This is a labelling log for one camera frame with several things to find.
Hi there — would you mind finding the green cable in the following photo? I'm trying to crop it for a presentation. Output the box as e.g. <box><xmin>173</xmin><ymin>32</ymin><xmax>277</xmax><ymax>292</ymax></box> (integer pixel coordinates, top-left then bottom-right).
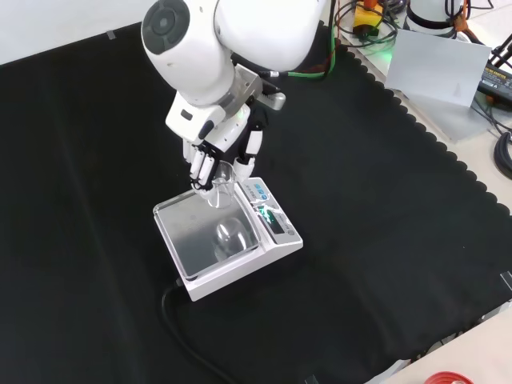
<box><xmin>287</xmin><ymin>0</ymin><xmax>342</xmax><ymax>80</ymax></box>

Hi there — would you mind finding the white cylindrical device base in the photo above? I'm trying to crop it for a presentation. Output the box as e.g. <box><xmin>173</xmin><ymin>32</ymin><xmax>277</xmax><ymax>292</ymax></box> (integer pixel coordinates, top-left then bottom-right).
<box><xmin>402</xmin><ymin>0</ymin><xmax>468</xmax><ymax>36</ymax></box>

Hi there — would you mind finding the black power adapter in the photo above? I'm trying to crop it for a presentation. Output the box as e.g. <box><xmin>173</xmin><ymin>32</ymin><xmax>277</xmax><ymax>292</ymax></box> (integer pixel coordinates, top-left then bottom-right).
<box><xmin>478</xmin><ymin>65</ymin><xmax>512</xmax><ymax>100</ymax></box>

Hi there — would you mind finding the clear glass beaker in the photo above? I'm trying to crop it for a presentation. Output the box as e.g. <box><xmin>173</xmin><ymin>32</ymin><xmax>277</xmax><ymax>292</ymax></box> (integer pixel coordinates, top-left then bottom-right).
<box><xmin>210</xmin><ymin>161</ymin><xmax>238</xmax><ymax>210</ymax></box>

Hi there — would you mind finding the black bench cloth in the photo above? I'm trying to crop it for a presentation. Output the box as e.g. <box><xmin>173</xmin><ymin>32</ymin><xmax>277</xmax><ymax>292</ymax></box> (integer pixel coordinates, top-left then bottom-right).
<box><xmin>0</xmin><ymin>19</ymin><xmax>512</xmax><ymax>384</ymax></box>

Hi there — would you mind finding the yellow stop button box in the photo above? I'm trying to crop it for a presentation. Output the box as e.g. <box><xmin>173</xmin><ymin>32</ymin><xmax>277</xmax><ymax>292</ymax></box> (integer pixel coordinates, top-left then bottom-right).
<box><xmin>351</xmin><ymin>0</ymin><xmax>388</xmax><ymax>34</ymax></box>

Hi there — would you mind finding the black coiled cable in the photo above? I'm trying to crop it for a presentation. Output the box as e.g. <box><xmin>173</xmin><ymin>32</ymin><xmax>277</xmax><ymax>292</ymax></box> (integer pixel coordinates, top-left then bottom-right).
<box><xmin>493</xmin><ymin>130</ymin><xmax>512</xmax><ymax>180</ymax></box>

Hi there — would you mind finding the black balance power cable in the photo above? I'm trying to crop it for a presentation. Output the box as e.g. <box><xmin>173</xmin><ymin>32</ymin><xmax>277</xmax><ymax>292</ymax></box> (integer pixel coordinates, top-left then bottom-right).
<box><xmin>161</xmin><ymin>278</ymin><xmax>242</xmax><ymax>384</ymax></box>

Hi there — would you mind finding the red round object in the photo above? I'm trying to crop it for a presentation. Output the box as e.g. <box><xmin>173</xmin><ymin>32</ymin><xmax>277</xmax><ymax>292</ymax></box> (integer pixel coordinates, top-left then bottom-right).
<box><xmin>424</xmin><ymin>371</ymin><xmax>474</xmax><ymax>384</ymax></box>

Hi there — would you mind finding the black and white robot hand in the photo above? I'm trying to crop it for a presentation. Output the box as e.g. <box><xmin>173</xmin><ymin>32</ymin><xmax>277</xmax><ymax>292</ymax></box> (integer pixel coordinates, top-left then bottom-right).
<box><xmin>165</xmin><ymin>94</ymin><xmax>268</xmax><ymax>200</ymax></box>

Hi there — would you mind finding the pale grey board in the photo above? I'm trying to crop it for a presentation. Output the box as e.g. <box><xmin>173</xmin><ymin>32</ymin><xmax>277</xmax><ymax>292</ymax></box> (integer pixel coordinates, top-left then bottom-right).
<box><xmin>384</xmin><ymin>28</ymin><xmax>492</xmax><ymax>108</ymax></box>

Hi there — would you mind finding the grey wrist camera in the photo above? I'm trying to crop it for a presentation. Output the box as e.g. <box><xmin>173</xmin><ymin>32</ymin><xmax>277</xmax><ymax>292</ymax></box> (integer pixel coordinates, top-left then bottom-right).
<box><xmin>258</xmin><ymin>78</ymin><xmax>287</xmax><ymax>110</ymax></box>

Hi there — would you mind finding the white electronic balance steel pan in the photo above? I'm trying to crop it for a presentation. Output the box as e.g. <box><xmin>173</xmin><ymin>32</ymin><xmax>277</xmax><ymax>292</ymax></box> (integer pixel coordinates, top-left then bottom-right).
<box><xmin>153</xmin><ymin>177</ymin><xmax>304</xmax><ymax>303</ymax></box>

